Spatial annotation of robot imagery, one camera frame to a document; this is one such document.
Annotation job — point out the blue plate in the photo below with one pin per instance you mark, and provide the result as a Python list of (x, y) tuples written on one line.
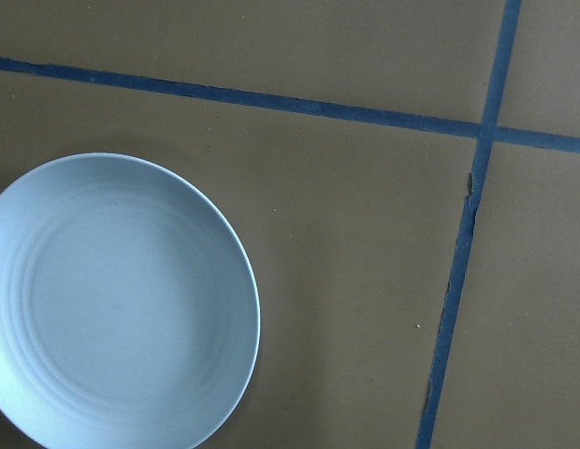
[(129, 311)]

